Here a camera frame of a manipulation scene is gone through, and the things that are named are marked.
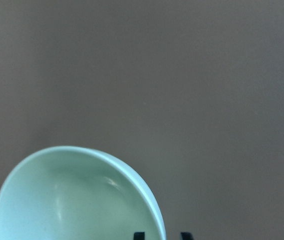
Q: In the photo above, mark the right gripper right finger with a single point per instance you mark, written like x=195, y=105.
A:
x=186, y=236

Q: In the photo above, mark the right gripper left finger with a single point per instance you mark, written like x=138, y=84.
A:
x=139, y=236

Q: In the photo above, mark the green ceramic bowl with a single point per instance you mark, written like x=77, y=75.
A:
x=76, y=193

